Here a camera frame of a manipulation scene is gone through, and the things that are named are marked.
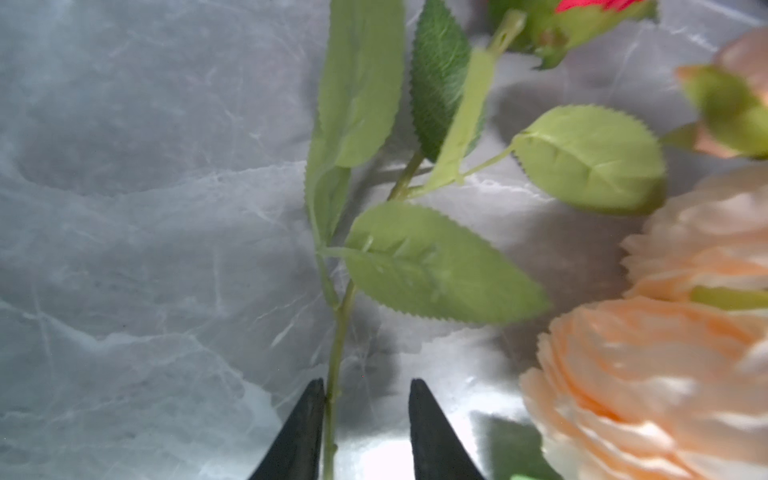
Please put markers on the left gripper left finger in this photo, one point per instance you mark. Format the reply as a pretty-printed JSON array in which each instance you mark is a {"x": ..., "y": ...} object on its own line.
[{"x": 295, "y": 452}]

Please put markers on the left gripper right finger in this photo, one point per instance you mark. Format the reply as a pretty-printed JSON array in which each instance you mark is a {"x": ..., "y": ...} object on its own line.
[{"x": 438, "y": 453}]

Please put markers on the red rose stem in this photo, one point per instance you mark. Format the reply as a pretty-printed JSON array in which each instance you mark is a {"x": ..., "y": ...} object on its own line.
[{"x": 409, "y": 258}]

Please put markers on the artificial flower bunch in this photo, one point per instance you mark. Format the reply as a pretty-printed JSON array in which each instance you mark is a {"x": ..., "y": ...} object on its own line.
[{"x": 670, "y": 381}]

